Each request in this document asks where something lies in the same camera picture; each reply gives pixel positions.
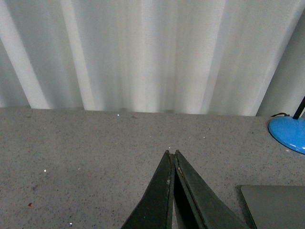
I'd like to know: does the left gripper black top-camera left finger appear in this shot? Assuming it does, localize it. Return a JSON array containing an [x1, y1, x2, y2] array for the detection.
[[122, 150, 175, 229]]

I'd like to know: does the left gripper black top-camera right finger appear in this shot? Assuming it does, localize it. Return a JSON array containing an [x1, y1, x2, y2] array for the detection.
[[174, 150, 248, 229]]

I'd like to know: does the grey laptop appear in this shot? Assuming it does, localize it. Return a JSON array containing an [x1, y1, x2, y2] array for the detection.
[[241, 186, 305, 229]]

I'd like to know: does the white curtain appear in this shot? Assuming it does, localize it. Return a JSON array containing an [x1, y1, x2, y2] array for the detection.
[[0, 0, 305, 116]]

